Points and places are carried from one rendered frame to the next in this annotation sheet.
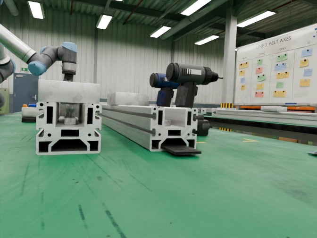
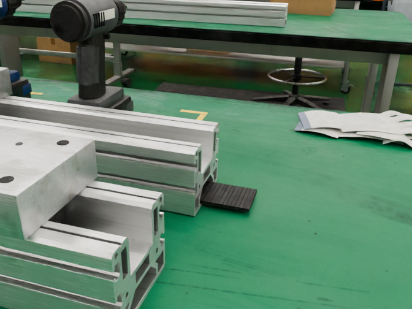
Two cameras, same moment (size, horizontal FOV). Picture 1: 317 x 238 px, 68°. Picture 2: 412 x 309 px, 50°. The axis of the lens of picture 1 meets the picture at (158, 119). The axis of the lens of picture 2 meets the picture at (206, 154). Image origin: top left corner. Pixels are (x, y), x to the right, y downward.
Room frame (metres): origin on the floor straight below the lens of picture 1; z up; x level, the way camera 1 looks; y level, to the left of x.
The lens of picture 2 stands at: (0.15, 0.35, 1.07)
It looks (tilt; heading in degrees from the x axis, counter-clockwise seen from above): 25 degrees down; 308
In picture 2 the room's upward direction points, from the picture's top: 1 degrees clockwise
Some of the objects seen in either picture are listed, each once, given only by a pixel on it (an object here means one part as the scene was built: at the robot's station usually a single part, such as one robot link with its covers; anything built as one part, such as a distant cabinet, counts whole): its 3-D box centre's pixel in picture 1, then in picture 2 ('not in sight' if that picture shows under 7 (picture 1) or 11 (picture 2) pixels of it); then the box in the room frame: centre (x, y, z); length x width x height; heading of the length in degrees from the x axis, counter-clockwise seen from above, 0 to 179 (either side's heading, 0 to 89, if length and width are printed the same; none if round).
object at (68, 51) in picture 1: (69, 53); not in sight; (1.29, 0.50, 1.13); 0.09 x 0.08 x 0.11; 80
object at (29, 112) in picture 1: (36, 114); not in sight; (0.97, 0.51, 0.81); 0.10 x 0.08 x 0.06; 112
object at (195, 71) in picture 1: (196, 100); (103, 63); (0.75, -0.12, 0.89); 0.20 x 0.08 x 0.22; 113
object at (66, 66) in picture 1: (68, 68); not in sight; (1.29, 0.50, 1.05); 0.08 x 0.08 x 0.05
